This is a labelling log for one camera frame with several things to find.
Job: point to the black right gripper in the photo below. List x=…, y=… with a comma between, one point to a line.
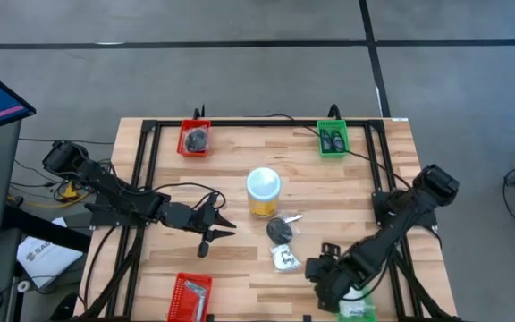
x=333, y=279

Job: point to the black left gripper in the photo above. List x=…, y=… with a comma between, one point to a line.
x=181, y=217

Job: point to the white pads bag with writing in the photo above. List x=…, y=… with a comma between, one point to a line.
x=352, y=294
x=284, y=258

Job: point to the white cotton balls bag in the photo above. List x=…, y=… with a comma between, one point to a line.
x=355, y=309

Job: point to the yellow label disinfecting wipes canister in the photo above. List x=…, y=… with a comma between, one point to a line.
x=263, y=190

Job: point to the black disc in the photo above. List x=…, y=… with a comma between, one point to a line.
x=196, y=139
x=279, y=231

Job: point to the small black oblong item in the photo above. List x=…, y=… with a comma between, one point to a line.
x=326, y=140
x=338, y=141

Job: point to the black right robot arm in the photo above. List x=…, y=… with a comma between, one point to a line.
x=400, y=223

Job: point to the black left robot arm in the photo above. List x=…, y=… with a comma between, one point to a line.
x=105, y=188

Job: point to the green plastic basket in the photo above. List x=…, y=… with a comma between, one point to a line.
x=370, y=310
x=333, y=155

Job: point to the red plastic basket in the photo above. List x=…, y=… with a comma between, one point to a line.
x=177, y=304
x=195, y=155

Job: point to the white table label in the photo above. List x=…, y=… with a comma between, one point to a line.
x=399, y=119

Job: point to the white paper booklet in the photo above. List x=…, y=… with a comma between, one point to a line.
x=47, y=257

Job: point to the white tape roll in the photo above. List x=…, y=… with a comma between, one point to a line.
x=23, y=286

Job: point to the black aluminium rig frame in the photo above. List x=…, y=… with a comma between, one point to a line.
x=257, y=123

